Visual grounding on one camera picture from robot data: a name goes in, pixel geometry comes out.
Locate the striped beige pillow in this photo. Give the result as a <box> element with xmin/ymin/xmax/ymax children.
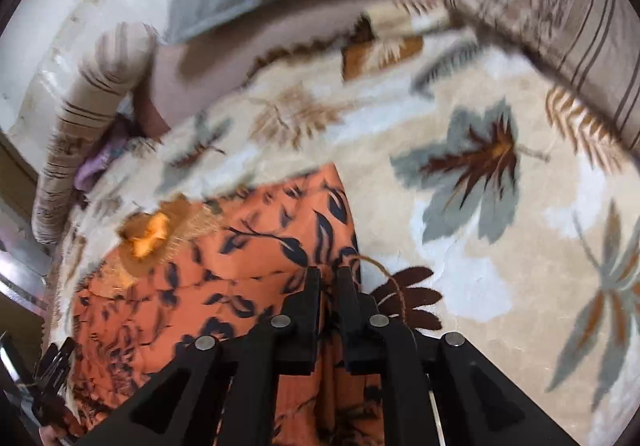
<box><xmin>445</xmin><ymin>0</ymin><xmax>640</xmax><ymax>152</ymax></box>

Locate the striped beige bolster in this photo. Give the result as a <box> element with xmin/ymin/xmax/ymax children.
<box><xmin>32</xmin><ymin>23</ymin><xmax>161</xmax><ymax>244</ymax></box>

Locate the pinkish beige sheet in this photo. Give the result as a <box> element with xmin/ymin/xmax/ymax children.
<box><xmin>132</xmin><ymin>0</ymin><xmax>451</xmax><ymax>137</ymax></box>

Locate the brown wooden furniture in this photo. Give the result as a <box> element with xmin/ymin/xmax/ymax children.
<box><xmin>0</xmin><ymin>128</ymin><xmax>51</xmax><ymax>327</ymax></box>

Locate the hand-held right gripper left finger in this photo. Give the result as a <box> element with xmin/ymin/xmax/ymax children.
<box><xmin>82</xmin><ymin>267</ymin><xmax>322</xmax><ymax>446</ymax></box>

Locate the beige leaf print blanket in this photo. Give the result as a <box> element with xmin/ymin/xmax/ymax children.
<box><xmin>45</xmin><ymin>0</ymin><xmax>640</xmax><ymax>446</ymax></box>

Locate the purple cloth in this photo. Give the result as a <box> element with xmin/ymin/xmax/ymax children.
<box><xmin>75</xmin><ymin>116</ymin><xmax>146</xmax><ymax>189</ymax></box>

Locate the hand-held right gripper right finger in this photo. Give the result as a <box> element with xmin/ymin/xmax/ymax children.
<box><xmin>334</xmin><ymin>266</ymin><xmax>581</xmax><ymax>446</ymax></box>

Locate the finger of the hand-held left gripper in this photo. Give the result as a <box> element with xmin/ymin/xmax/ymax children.
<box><xmin>31</xmin><ymin>338</ymin><xmax>77</xmax><ymax>429</ymax></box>

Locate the orange floral print garment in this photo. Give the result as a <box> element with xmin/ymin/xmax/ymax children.
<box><xmin>70</xmin><ymin>163</ymin><xmax>401</xmax><ymax>446</ymax></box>

